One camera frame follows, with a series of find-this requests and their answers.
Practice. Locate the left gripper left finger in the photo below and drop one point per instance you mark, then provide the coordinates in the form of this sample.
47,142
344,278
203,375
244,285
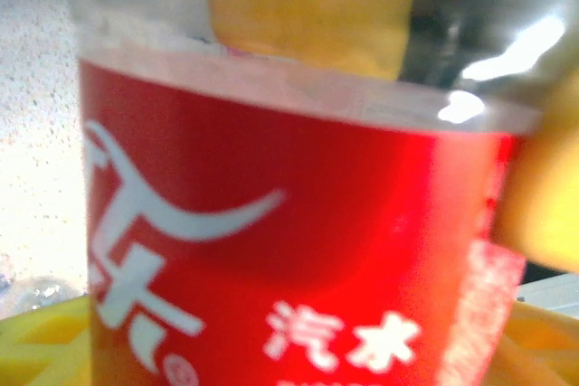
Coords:
40,350

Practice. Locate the red label cola bottle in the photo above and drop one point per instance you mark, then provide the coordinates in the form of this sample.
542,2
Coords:
271,178

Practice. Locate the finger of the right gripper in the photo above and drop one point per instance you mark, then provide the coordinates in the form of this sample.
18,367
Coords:
552,187
316,6

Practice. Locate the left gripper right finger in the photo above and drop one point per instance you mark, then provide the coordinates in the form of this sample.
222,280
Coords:
543,354

